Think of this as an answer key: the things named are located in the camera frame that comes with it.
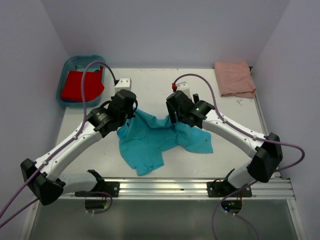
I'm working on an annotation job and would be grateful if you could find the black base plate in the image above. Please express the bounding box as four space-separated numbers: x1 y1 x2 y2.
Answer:
206 179 253 198
74 181 120 198

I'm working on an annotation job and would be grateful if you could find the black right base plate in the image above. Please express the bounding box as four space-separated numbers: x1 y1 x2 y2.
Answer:
206 179 253 198

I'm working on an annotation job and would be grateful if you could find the aluminium mounting rail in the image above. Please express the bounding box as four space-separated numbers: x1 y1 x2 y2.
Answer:
32 169 296 201

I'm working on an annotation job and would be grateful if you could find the teal t-shirt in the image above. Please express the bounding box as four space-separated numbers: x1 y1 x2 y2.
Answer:
116 109 214 176

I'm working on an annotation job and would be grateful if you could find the folded pink t-shirt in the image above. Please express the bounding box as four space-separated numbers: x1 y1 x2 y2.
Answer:
213 61 256 99

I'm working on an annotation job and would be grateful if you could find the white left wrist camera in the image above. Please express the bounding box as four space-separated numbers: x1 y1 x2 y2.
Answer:
114 77 132 92

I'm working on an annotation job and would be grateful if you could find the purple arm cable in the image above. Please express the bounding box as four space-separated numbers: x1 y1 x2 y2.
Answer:
0 61 118 226
172 73 306 240

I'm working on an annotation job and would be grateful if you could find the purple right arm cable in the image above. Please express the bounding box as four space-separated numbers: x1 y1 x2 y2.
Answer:
172 73 306 240

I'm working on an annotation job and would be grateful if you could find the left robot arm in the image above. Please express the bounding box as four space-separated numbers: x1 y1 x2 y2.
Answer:
20 89 138 206

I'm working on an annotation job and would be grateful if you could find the red t-shirt in bin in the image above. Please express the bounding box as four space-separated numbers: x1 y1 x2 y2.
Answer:
60 65 105 102

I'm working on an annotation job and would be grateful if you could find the teal plastic bin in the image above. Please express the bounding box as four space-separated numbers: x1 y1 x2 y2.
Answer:
56 55 105 108

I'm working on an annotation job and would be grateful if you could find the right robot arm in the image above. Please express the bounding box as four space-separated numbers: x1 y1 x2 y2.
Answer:
166 90 283 197

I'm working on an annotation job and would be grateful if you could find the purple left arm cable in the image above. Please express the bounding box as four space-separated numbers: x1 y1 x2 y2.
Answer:
0 61 118 226

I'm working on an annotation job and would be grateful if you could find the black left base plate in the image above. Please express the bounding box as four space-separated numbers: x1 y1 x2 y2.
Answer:
74 181 120 198

